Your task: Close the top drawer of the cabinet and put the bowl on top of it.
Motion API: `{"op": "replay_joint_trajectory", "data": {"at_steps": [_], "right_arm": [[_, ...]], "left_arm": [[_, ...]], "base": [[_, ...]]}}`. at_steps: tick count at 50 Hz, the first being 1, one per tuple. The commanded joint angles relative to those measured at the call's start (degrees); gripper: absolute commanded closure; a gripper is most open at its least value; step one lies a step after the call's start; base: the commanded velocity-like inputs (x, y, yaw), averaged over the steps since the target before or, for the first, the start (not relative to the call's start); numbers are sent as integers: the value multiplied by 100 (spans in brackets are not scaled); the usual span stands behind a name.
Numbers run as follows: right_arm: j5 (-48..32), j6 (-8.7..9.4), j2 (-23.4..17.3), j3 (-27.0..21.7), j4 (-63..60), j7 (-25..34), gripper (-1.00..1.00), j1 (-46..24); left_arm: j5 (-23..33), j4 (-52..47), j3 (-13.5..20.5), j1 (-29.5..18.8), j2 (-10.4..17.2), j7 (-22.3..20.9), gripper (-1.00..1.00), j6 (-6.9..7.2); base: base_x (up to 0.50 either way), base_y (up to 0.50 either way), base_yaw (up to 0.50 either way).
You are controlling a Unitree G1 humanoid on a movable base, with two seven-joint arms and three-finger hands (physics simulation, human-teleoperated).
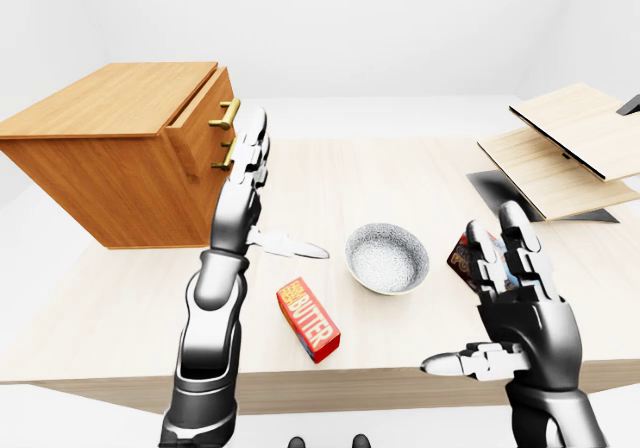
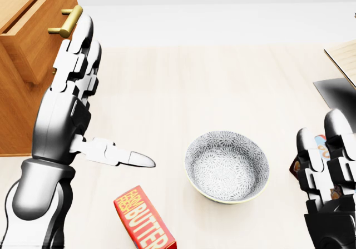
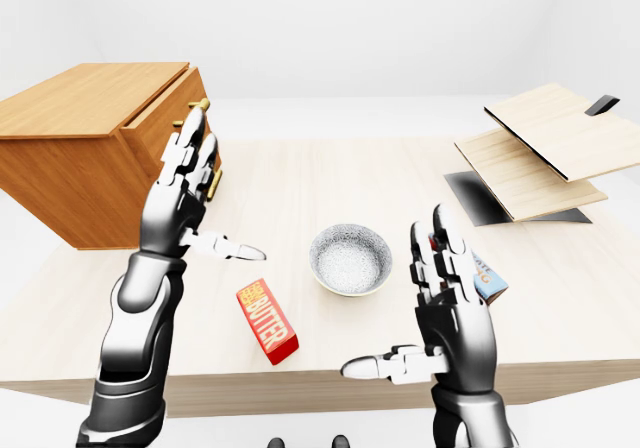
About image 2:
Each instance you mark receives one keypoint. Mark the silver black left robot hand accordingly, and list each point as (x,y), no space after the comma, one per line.
(59,126)

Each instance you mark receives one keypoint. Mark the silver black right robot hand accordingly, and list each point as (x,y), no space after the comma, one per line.
(333,213)

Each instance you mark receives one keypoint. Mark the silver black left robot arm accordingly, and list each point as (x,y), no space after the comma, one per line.
(33,204)

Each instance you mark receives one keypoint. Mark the wooden cabinet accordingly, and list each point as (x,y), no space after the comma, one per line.
(14,115)

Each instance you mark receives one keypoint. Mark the wooden cabinet drawer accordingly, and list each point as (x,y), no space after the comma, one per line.
(33,49)

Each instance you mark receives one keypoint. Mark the grey patterned bowl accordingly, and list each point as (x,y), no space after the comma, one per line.
(226,167)

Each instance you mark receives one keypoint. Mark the colourful printed food box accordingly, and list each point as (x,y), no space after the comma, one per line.
(322,149)

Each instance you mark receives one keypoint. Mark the red butter box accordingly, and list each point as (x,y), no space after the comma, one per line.
(144,221)

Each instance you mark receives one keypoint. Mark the pale wooden tray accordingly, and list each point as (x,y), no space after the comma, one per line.
(346,57)

